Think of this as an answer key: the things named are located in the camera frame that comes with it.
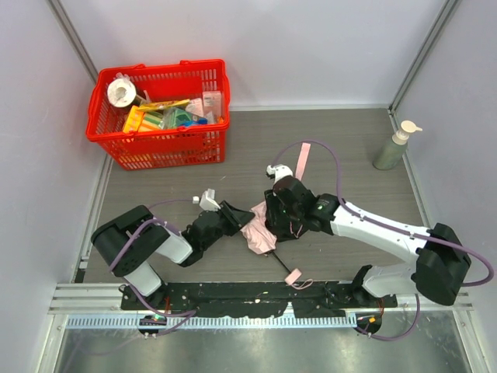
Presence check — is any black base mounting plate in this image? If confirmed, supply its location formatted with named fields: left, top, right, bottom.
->
left=120, top=280, right=399, bottom=319

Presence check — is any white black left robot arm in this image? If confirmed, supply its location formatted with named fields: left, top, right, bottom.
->
left=91, top=201, right=255, bottom=298

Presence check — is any white pink small box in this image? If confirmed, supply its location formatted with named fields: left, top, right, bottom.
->
left=202, top=90, right=223, bottom=117

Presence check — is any white tape roll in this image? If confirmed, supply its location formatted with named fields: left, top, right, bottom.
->
left=107, top=78, right=137, bottom=108

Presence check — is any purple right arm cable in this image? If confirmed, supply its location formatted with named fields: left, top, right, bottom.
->
left=271, top=140, right=497, bottom=288

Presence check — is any white slotted cable duct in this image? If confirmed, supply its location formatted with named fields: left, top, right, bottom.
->
left=66, top=313, right=356, bottom=330

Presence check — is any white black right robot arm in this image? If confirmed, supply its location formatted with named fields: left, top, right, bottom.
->
left=264, top=176, right=471, bottom=306

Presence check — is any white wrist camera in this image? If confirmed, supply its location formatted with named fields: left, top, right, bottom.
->
left=192, top=188, right=221, bottom=211
left=266, top=164, right=294, bottom=183

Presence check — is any orange yellow snack box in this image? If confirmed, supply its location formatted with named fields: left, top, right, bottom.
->
left=122, top=106, right=163, bottom=134

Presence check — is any pink folding umbrella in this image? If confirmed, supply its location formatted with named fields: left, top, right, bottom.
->
left=242, top=142, right=314, bottom=291

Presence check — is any red plastic shopping basket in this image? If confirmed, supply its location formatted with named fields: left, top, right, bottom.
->
left=86, top=59, right=230, bottom=170

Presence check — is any aluminium frame rail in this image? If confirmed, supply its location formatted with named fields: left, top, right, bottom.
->
left=48, top=283, right=474, bottom=315

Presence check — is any green packaged item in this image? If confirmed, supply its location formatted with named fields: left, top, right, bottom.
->
left=164, top=108, right=207, bottom=129

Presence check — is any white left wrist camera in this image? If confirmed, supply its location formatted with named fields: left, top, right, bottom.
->
left=192, top=188, right=221, bottom=211

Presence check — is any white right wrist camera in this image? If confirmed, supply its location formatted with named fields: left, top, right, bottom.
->
left=266, top=164, right=294, bottom=183

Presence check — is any green pump soap bottle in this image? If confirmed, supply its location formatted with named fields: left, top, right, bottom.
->
left=373, top=120, right=423, bottom=170

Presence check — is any yellow snack packet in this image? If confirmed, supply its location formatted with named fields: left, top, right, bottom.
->
left=137, top=99, right=190, bottom=113

